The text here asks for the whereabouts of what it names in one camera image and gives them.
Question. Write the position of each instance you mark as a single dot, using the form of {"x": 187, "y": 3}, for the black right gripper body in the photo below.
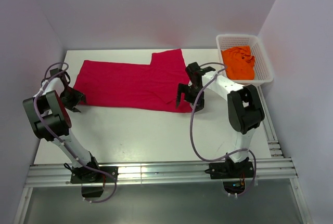
{"x": 191, "y": 95}

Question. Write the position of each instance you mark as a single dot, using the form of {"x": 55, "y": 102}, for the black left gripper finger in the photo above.
{"x": 80, "y": 98}
{"x": 75, "y": 110}

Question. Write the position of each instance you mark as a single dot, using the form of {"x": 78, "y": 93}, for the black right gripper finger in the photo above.
{"x": 199, "y": 106}
{"x": 182, "y": 89}

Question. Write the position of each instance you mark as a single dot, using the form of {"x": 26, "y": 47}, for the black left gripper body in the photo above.
{"x": 70, "y": 97}

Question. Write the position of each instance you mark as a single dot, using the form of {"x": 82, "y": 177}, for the red t shirt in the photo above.
{"x": 143, "y": 86}

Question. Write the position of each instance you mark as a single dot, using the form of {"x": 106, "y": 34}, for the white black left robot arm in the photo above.
{"x": 49, "y": 119}

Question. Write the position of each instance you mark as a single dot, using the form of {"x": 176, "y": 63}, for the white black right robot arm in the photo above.
{"x": 244, "y": 110}

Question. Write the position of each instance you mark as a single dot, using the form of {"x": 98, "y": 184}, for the orange t shirt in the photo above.
{"x": 240, "y": 63}

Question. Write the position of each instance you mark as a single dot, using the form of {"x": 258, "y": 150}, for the white perforated plastic basket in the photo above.
{"x": 263, "y": 69}

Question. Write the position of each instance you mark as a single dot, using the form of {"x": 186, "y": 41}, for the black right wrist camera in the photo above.
{"x": 195, "y": 73}

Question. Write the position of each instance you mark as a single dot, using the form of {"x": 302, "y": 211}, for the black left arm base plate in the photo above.
{"x": 83, "y": 175}

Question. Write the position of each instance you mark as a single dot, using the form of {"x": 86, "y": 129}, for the aluminium table edge rail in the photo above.
{"x": 55, "y": 175}

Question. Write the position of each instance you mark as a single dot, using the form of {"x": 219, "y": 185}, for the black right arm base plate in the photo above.
{"x": 229, "y": 170}

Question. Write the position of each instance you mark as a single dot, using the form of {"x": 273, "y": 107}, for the aluminium right side rail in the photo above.
{"x": 272, "y": 140}

